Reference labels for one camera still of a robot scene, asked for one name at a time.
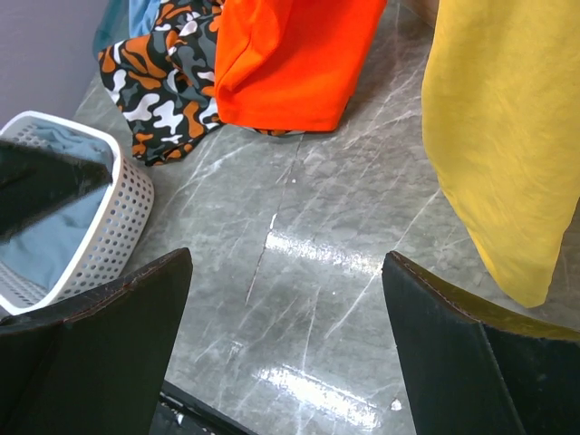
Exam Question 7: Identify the camouflage orange black shorts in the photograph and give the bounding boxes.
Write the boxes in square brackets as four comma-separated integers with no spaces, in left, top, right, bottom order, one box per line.
[97,0,294,167]

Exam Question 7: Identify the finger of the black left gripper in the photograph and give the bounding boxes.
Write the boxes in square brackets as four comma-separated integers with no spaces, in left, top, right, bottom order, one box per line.
[1,140,112,240]

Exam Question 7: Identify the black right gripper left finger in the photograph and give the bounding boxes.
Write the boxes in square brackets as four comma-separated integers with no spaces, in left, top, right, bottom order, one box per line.
[1,248,193,434]

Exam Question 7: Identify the teal plastic tray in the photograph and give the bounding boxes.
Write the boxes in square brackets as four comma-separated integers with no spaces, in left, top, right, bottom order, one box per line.
[92,0,129,59]

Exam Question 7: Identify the light blue shorts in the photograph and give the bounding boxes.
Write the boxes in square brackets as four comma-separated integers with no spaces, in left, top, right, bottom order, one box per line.
[128,0,160,38]

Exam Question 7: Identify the teal cloth in basket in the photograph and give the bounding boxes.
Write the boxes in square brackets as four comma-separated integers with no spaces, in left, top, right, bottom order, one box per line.
[1,121,114,290]

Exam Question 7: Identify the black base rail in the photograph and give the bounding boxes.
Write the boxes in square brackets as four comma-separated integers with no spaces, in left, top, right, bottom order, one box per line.
[149,381,256,435]

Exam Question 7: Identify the white perforated laundry basket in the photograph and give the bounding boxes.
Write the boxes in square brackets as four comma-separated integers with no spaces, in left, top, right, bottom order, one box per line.
[1,111,154,314]

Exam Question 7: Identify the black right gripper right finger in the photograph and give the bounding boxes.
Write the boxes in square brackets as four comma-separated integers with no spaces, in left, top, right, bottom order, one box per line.
[382,251,579,435]

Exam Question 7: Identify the yellow shorts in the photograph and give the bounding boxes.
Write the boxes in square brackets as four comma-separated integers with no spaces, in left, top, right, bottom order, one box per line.
[421,1,579,308]

